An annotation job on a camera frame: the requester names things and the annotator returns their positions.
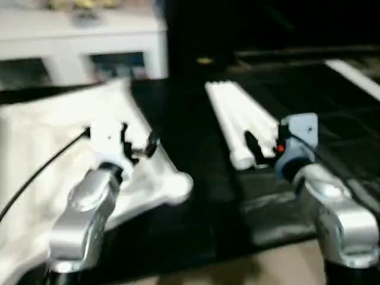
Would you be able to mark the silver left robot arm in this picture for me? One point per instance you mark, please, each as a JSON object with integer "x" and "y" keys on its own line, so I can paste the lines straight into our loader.
{"x": 83, "y": 213}

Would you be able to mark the black metal rail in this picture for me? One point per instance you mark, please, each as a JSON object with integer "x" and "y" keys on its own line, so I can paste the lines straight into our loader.
{"x": 311, "y": 52}

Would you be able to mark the white plastic table top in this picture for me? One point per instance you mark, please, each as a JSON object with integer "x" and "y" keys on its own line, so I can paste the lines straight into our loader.
{"x": 44, "y": 142}

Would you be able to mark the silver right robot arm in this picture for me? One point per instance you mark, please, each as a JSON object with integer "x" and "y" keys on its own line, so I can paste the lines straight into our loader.
{"x": 341, "y": 225}

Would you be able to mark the white flat strip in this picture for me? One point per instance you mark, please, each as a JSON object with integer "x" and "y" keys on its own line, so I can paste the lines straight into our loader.
{"x": 353, "y": 77}

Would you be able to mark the white glass-door cabinet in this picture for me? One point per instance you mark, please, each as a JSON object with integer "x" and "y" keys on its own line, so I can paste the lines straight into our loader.
{"x": 89, "y": 38}

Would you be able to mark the white plastic table leg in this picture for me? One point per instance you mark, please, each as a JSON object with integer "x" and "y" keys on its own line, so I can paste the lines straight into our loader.
{"x": 237, "y": 118}
{"x": 228, "y": 127}
{"x": 261, "y": 112}
{"x": 252, "y": 115}

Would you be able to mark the black work mat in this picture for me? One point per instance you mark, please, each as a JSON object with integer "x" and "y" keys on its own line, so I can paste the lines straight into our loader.
{"x": 193, "y": 222}

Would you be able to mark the small tan label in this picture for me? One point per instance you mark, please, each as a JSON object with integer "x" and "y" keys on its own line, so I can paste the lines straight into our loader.
{"x": 205, "y": 60}

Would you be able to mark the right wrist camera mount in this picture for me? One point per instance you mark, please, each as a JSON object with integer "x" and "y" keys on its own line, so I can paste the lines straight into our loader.
{"x": 300, "y": 130}

